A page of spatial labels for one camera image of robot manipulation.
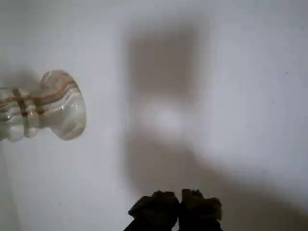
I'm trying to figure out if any marbled onyx stone vase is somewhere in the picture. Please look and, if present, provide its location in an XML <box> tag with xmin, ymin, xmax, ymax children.
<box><xmin>0</xmin><ymin>69</ymin><xmax>87</xmax><ymax>143</ymax></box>

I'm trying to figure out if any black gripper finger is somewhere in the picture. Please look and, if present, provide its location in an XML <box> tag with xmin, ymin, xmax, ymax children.
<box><xmin>178</xmin><ymin>189</ymin><xmax>222</xmax><ymax>231</ymax></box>
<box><xmin>125</xmin><ymin>190</ymin><xmax>180</xmax><ymax>231</ymax></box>

